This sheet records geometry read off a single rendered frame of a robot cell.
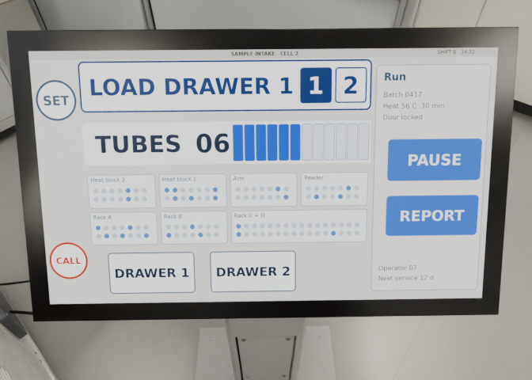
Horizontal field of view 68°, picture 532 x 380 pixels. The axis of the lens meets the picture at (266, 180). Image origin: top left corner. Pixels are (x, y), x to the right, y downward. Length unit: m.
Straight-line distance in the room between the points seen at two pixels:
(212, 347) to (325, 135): 1.12
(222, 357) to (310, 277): 1.01
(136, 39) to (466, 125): 0.35
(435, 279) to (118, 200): 0.35
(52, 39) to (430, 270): 0.46
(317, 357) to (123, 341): 0.67
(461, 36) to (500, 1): 1.93
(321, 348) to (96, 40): 1.21
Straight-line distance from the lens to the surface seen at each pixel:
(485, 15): 2.43
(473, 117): 0.47
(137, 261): 0.46
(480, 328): 1.68
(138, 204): 0.44
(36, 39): 0.48
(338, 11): 1.14
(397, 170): 0.44
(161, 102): 0.43
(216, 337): 1.46
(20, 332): 1.43
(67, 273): 0.49
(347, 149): 0.42
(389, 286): 0.47
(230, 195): 0.42
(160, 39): 0.44
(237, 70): 0.42
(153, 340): 1.53
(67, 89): 0.46
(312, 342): 1.45
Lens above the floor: 1.39
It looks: 48 degrees down
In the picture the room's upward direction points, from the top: straight up
